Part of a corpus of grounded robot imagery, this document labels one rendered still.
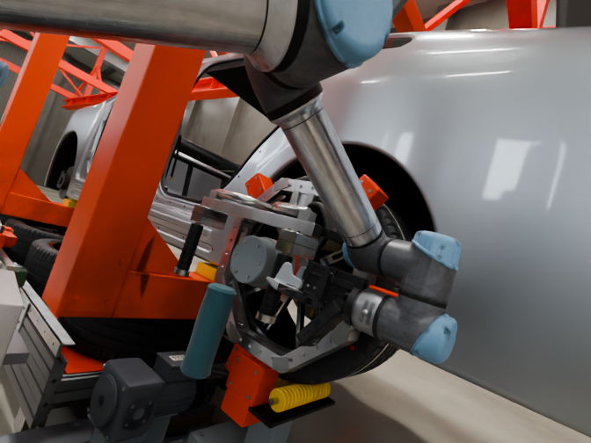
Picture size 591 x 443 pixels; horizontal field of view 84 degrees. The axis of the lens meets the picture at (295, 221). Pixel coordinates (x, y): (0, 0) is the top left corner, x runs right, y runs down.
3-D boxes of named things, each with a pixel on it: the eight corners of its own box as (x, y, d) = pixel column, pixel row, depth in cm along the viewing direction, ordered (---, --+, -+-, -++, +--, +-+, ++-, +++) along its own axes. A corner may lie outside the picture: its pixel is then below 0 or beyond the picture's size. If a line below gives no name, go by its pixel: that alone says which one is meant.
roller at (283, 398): (332, 399, 107) (337, 381, 107) (274, 419, 84) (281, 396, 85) (317, 390, 111) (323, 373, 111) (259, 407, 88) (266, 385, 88)
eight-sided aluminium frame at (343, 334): (341, 402, 83) (400, 199, 87) (327, 407, 78) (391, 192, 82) (214, 321, 118) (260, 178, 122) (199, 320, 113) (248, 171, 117)
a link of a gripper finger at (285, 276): (274, 257, 71) (310, 269, 66) (266, 283, 70) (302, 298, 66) (266, 255, 68) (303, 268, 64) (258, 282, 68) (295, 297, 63)
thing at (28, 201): (83, 230, 268) (97, 191, 270) (0, 214, 227) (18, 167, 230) (76, 227, 278) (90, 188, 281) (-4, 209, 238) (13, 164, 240)
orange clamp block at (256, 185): (279, 198, 116) (271, 178, 120) (264, 190, 110) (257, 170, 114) (265, 208, 118) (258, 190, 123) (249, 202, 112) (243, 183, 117)
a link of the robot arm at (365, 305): (384, 337, 59) (365, 337, 52) (361, 327, 61) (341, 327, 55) (396, 296, 59) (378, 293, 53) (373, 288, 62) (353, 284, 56)
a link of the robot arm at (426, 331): (463, 314, 52) (449, 366, 52) (397, 292, 59) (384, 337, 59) (453, 313, 46) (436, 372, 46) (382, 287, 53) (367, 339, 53)
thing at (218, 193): (292, 225, 100) (302, 192, 101) (247, 207, 85) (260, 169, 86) (253, 214, 111) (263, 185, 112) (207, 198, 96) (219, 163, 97)
